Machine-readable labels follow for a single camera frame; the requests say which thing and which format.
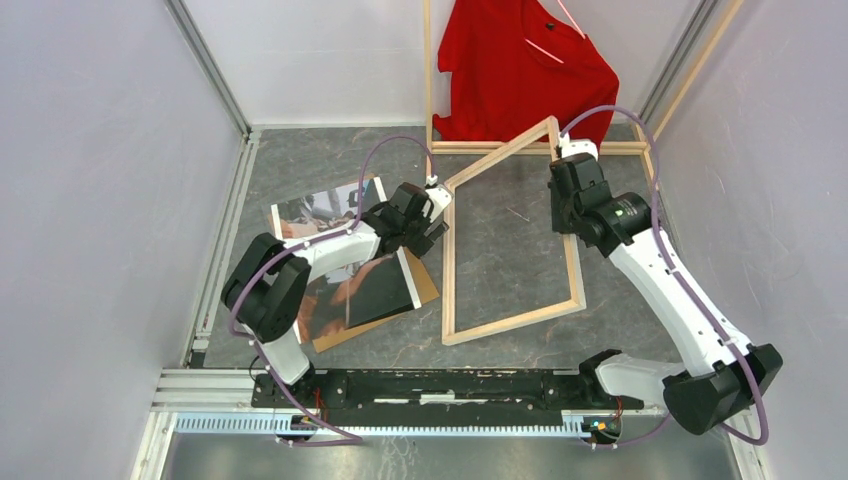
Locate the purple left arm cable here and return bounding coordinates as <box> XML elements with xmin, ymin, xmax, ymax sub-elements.
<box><xmin>226</xmin><ymin>135</ymin><xmax>436</xmax><ymax>448</ymax></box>

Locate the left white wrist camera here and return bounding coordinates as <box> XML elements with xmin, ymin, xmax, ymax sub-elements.
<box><xmin>424</xmin><ymin>175</ymin><xmax>453</xmax><ymax>223</ymax></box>

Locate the wooden clothes rack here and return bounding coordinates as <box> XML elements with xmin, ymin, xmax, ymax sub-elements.
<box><xmin>421</xmin><ymin>1</ymin><xmax>743</xmax><ymax>180</ymax></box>

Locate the brown cardboard backing board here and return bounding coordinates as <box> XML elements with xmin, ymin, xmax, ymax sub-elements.
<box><xmin>298</xmin><ymin>248</ymin><xmax>438</xmax><ymax>352</ymax></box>

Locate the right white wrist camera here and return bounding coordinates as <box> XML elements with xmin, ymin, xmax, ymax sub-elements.
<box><xmin>557</xmin><ymin>132</ymin><xmax>599</xmax><ymax>160</ymax></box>

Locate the printed photo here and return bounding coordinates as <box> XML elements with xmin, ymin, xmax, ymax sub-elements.
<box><xmin>268</xmin><ymin>174</ymin><xmax>421</xmax><ymax>344</ymax></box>

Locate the red t-shirt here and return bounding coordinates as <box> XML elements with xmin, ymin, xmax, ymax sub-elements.
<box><xmin>433</xmin><ymin>0</ymin><xmax>620</xmax><ymax>141</ymax></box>

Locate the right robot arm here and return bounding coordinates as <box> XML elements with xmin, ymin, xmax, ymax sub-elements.
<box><xmin>548</xmin><ymin>153</ymin><xmax>783</xmax><ymax>435</ymax></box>

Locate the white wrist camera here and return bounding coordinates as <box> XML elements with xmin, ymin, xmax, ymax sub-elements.
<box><xmin>557</xmin><ymin>132</ymin><xmax>599</xmax><ymax>160</ymax></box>
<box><xmin>424</xmin><ymin>175</ymin><xmax>453</xmax><ymax>223</ymax></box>

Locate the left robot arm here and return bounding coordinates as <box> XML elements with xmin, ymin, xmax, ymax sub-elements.
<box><xmin>221</xmin><ymin>178</ymin><xmax>453</xmax><ymax>408</ymax></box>

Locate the wooden picture frame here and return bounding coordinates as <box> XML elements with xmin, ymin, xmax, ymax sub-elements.
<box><xmin>441</xmin><ymin>116</ymin><xmax>587</xmax><ymax>346</ymax></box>

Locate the pink clothes hanger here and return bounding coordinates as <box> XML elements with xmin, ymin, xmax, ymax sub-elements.
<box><xmin>522</xmin><ymin>1</ymin><xmax>588</xmax><ymax>65</ymax></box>

